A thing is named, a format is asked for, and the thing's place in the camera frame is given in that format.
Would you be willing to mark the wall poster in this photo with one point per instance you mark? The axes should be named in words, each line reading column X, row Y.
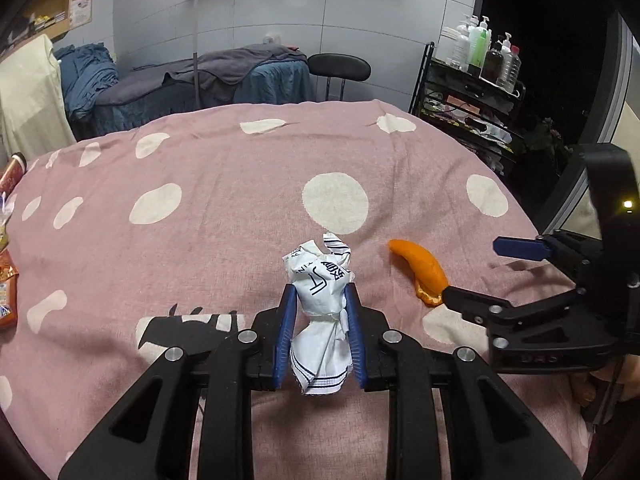
column 82, row 2

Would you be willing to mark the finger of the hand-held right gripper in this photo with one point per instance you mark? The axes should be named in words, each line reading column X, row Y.
column 475, row 302
column 520, row 247

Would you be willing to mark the person's right hand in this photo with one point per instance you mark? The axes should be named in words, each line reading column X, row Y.
column 597, row 385

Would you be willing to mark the green potted plant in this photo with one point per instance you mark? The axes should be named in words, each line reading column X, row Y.
column 545, row 137

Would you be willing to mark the massage bed with blue cover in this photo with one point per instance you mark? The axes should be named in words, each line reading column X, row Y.
column 150, row 95

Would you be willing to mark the cluster of pump bottles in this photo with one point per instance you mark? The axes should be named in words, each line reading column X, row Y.
column 479, row 45

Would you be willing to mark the white arc lamp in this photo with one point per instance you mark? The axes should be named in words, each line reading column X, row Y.
column 197, row 35

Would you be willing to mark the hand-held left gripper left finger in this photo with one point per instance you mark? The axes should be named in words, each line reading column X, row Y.
column 282, row 335

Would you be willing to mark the red snack tube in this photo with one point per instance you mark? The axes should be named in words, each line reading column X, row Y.
column 12, row 172

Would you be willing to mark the blue cloth pile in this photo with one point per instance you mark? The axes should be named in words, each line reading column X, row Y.
column 85, row 80

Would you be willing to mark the white wall socket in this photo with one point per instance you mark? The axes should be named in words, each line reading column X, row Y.
column 272, row 39

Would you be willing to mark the white printed paper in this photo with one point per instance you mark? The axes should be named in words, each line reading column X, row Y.
column 317, row 280

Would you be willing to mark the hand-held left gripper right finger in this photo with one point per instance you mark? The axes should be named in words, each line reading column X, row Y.
column 357, row 340

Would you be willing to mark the orange snack packet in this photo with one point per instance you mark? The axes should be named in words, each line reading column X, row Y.
column 7, row 290

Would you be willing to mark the grey towel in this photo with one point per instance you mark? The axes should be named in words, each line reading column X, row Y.
column 235, row 62

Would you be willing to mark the cream cloth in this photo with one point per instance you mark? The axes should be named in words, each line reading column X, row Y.
column 30, row 100

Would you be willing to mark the grey sliding glass door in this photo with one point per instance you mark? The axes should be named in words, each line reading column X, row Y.
column 607, row 85

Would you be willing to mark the pink polka dot blanket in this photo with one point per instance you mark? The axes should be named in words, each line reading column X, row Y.
column 225, row 170

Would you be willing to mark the black round stool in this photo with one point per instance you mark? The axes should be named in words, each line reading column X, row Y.
column 340, row 66

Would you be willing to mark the orange peel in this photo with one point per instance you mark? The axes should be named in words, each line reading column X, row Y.
column 420, row 265

